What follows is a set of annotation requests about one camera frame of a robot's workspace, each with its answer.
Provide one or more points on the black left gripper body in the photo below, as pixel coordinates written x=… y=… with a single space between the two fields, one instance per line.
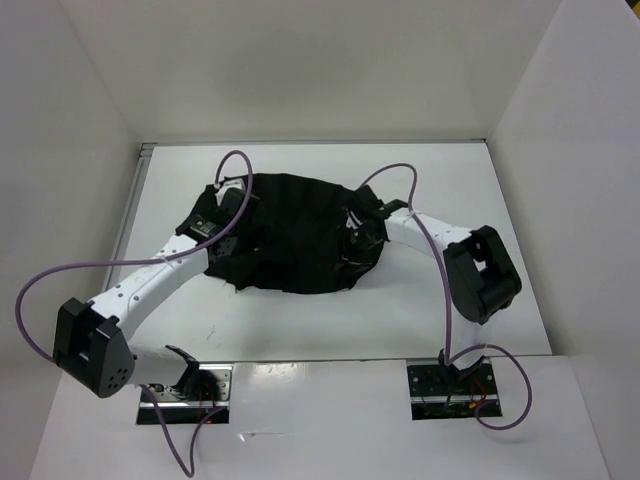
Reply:
x=241 y=237

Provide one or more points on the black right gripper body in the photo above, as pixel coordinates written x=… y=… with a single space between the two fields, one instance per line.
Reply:
x=358 y=237

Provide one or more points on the black skirt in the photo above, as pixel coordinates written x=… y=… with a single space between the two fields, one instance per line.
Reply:
x=299 y=237

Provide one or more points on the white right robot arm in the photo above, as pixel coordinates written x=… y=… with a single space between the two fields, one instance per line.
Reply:
x=479 y=277

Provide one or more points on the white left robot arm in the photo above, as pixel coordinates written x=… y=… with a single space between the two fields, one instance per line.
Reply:
x=92 y=338

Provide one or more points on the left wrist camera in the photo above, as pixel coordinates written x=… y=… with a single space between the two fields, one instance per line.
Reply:
x=233 y=185

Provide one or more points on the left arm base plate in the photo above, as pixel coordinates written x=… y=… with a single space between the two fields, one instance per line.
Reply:
x=208 y=397

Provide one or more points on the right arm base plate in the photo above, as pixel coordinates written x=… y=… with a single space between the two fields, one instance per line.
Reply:
x=436 y=394

